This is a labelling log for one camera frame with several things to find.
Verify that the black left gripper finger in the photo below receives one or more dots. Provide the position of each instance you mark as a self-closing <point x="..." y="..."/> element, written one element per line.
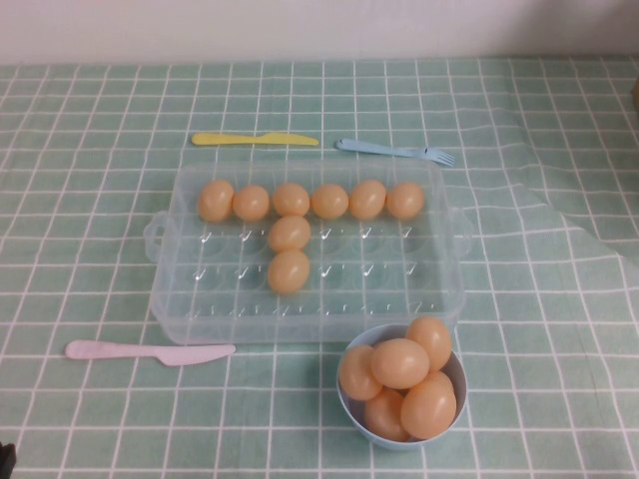
<point x="12" y="464"/>
<point x="3" y="464"/>

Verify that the beige plastic egg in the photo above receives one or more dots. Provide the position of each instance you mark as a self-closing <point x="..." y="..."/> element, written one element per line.
<point x="433" y="339"/>
<point x="288" y="271"/>
<point x="405" y="199"/>
<point x="367" y="199"/>
<point x="216" y="200"/>
<point x="330" y="200"/>
<point x="251" y="202"/>
<point x="428" y="405"/>
<point x="383" y="416"/>
<point x="291" y="198"/>
<point x="289" y="232"/>
<point x="399" y="363"/>
<point x="355" y="375"/>

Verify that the clear plastic egg box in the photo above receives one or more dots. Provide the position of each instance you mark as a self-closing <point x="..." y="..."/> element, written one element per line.
<point x="359" y="284"/>

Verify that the pink plastic knife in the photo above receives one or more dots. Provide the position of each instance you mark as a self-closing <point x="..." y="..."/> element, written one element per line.
<point x="125" y="350"/>

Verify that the yellow plastic knife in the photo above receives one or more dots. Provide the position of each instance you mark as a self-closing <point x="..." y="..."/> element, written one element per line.
<point x="224" y="139"/>

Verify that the light blue bowl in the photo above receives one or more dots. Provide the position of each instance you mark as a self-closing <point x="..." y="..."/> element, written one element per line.
<point x="461" y="379"/>

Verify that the light blue plastic fork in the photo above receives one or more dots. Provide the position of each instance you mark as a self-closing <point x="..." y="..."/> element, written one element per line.
<point x="369" y="146"/>

